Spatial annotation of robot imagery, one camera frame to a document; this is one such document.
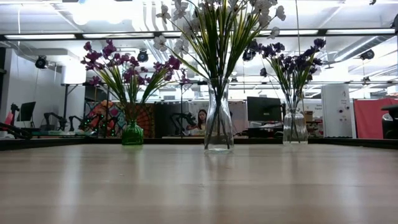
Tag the black background robot arm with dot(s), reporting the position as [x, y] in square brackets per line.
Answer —
[49, 115]
[183, 118]

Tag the clear glass carafe vase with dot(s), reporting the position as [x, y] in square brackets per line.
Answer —
[228, 124]

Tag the green glass vase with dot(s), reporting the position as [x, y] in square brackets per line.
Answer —
[132, 135]

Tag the ribbed clear glass vase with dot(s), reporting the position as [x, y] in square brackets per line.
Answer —
[295, 130]

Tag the person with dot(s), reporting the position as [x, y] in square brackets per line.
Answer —
[202, 119]

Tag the colourful patterned cloth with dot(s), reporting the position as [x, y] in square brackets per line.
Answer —
[146, 115]

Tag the black computer monitor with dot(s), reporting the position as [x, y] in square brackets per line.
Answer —
[264, 109]

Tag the black background desk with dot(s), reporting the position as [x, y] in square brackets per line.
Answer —
[264, 133]

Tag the brown cardboard box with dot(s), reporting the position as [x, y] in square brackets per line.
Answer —
[308, 116]

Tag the white cabinet appliance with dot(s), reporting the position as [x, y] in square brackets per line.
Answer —
[337, 99]

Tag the red partition panel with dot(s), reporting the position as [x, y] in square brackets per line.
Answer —
[370, 118]

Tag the small dark monitor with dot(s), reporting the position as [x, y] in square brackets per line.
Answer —
[27, 111]

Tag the black office chair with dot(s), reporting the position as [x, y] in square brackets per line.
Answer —
[391, 124]

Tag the black dome ceiling camera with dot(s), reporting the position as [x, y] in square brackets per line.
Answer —
[142, 56]

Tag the black frame bar with lights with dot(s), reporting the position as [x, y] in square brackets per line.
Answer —
[322, 31]

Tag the slim silver ceiling duct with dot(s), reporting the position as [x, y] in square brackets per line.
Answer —
[357, 48]

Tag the black frame post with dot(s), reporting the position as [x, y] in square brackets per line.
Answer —
[395, 25]

